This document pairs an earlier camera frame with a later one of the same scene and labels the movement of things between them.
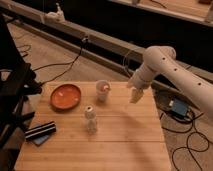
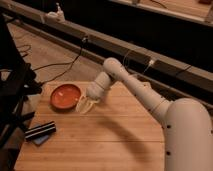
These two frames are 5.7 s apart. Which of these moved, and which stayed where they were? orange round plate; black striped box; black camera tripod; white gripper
Moved: white gripper
Stayed: black striped box; orange round plate; black camera tripod
